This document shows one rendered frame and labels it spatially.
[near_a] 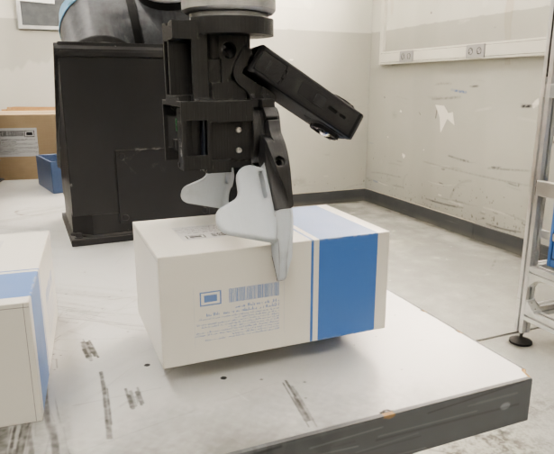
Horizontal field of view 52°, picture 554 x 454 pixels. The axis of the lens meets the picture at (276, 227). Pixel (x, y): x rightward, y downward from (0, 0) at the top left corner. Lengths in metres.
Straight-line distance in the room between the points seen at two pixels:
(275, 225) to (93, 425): 0.19
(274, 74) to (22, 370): 0.29
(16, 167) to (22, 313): 1.15
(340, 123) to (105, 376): 0.29
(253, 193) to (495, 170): 3.14
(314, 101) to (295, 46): 3.87
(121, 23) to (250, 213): 0.63
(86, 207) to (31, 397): 0.47
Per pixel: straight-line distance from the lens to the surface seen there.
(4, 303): 0.42
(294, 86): 0.47
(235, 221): 0.43
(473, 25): 3.74
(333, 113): 0.49
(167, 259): 0.42
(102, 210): 0.87
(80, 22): 1.02
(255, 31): 0.45
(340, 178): 4.58
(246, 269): 0.44
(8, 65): 3.96
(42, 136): 1.53
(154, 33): 1.02
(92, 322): 0.60
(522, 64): 3.42
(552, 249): 2.15
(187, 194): 0.54
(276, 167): 0.43
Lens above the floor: 0.93
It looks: 14 degrees down
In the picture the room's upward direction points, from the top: straight up
